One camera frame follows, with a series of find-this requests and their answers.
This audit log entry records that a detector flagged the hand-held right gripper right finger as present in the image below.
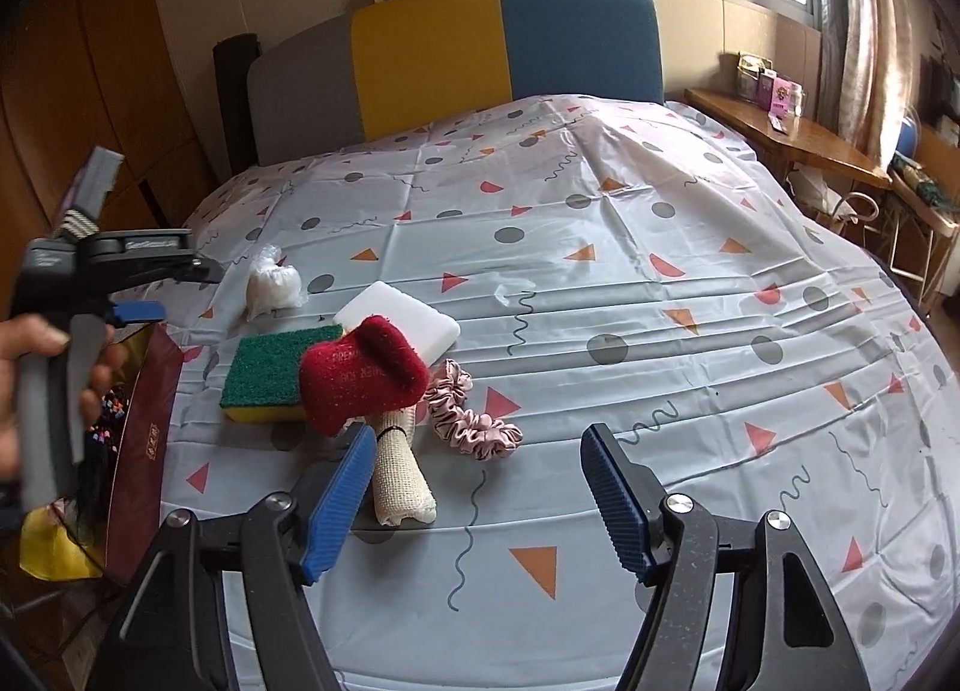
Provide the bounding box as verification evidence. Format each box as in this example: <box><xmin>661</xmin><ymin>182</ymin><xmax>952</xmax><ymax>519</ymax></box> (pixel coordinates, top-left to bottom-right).
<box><xmin>581</xmin><ymin>423</ymin><xmax>845</xmax><ymax>691</ymax></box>

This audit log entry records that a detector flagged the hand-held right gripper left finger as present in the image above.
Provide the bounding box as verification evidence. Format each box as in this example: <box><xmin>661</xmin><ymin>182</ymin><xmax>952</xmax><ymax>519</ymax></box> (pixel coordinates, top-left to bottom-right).
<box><xmin>90</xmin><ymin>425</ymin><xmax>378</xmax><ymax>691</ymax></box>

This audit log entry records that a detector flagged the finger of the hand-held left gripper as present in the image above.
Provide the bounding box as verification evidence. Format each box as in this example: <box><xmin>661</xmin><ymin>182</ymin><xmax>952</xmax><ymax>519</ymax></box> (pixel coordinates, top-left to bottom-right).
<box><xmin>105</xmin><ymin>299</ymin><xmax>167</xmax><ymax>326</ymax></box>
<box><xmin>82</xmin><ymin>230</ymin><xmax>226</xmax><ymax>295</ymax></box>

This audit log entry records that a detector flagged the cream mesh cloth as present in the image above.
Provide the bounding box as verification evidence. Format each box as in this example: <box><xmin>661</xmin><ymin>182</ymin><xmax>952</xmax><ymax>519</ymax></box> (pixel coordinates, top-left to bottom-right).
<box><xmin>366</xmin><ymin>406</ymin><xmax>440</xmax><ymax>528</ymax></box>

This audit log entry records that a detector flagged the white ball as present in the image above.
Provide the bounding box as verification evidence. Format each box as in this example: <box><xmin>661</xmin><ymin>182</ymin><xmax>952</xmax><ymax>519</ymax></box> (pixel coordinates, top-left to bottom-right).
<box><xmin>244</xmin><ymin>245</ymin><xmax>308</xmax><ymax>323</ymax></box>

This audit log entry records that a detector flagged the red knitted scrubbing cloth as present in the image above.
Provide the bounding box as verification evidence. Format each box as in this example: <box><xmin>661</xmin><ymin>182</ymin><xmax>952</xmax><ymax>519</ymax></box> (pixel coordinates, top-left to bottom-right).
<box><xmin>298</xmin><ymin>314</ymin><xmax>432</xmax><ymax>437</ymax></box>

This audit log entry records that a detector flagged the green and yellow sponge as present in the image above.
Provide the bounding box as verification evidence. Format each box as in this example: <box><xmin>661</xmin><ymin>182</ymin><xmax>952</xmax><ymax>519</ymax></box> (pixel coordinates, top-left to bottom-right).
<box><xmin>219</xmin><ymin>323</ymin><xmax>346</xmax><ymax>424</ymax></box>

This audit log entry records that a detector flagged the pink satin scrunchie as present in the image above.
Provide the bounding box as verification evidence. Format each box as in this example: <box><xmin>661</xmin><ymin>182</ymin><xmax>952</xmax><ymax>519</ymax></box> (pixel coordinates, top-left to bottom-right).
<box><xmin>420</xmin><ymin>359</ymin><xmax>524</xmax><ymax>462</ymax></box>

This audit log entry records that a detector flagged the white foam sponge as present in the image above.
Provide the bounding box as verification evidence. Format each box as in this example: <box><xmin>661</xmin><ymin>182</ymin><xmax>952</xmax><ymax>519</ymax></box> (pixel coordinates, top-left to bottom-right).
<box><xmin>332</xmin><ymin>280</ymin><xmax>461</xmax><ymax>369</ymax></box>

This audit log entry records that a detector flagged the person's left hand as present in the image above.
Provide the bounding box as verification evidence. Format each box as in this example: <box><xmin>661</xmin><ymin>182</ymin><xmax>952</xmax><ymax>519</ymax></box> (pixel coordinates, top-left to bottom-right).
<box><xmin>0</xmin><ymin>312</ymin><xmax>130</xmax><ymax>486</ymax></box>

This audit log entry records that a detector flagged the printed bed cover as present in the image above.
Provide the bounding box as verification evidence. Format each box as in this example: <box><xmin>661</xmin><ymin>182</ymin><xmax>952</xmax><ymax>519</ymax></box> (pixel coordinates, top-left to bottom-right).
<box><xmin>154</xmin><ymin>95</ymin><xmax>957</xmax><ymax>691</ymax></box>

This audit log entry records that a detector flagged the wooden wardrobe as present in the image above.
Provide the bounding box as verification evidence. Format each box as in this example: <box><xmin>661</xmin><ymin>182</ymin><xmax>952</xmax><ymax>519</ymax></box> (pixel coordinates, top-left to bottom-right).
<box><xmin>0</xmin><ymin>0</ymin><xmax>226</xmax><ymax>317</ymax></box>

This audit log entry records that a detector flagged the grey yellow blue headboard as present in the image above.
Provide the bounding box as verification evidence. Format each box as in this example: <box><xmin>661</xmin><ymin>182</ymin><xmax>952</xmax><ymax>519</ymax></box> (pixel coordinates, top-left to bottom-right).
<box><xmin>247</xmin><ymin>0</ymin><xmax>665</xmax><ymax>167</ymax></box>

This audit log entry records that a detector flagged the wooden side table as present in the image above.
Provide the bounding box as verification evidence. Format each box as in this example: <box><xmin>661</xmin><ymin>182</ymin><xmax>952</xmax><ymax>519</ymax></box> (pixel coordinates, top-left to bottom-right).
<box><xmin>684</xmin><ymin>87</ymin><xmax>893</xmax><ymax>191</ymax></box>

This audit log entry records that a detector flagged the cluttered metal rack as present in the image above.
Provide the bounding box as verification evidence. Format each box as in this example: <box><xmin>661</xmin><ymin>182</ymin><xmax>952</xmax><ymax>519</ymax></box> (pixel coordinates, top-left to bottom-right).
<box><xmin>877</xmin><ymin>158</ymin><xmax>960</xmax><ymax>310</ymax></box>

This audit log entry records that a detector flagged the blue round object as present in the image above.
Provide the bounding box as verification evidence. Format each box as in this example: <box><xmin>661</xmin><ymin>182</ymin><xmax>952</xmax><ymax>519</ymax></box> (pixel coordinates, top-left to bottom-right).
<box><xmin>892</xmin><ymin>107</ymin><xmax>922</xmax><ymax>160</ymax></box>

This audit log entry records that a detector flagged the white metal scroll frame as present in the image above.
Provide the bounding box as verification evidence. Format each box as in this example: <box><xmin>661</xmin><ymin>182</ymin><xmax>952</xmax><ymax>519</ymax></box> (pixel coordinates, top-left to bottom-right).
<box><xmin>787</xmin><ymin>166</ymin><xmax>882</xmax><ymax>235</ymax></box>

